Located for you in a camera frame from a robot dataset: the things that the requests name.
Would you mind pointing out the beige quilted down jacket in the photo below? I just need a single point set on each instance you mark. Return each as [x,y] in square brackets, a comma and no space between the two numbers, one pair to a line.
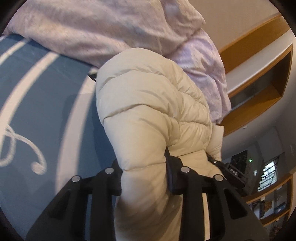
[148,105]

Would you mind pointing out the lilac floral duvet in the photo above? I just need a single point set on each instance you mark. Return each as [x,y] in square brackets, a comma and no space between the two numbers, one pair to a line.
[95,31]

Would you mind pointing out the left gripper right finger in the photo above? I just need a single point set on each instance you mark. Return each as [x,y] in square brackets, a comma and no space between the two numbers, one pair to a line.
[230,218]

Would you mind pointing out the blue white striped bedsheet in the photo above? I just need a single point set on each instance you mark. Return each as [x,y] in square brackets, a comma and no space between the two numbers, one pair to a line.
[50,129]

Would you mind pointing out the wooden wall shelf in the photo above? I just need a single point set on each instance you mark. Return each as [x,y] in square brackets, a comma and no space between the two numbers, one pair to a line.
[257,68]

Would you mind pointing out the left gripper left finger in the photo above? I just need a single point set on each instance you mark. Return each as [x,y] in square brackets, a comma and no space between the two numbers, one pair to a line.
[82,209]

